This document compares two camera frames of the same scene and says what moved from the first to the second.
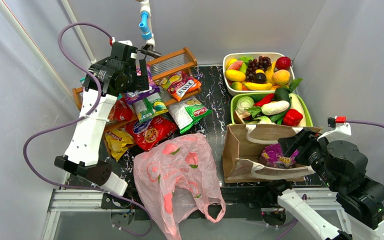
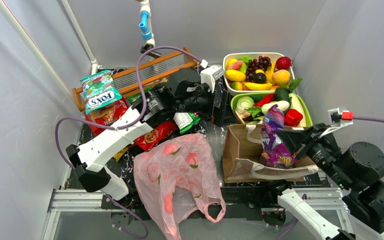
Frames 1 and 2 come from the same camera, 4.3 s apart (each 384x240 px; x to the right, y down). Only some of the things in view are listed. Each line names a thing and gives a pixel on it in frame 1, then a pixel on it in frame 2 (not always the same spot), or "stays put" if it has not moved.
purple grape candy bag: [272, 155] stays put
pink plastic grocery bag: [177, 177] stays put
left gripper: [142, 76] to [218, 108]
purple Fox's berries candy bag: [135, 95] to [273, 121]
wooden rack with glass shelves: [159, 68] stays put
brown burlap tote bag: [243, 144] stays put
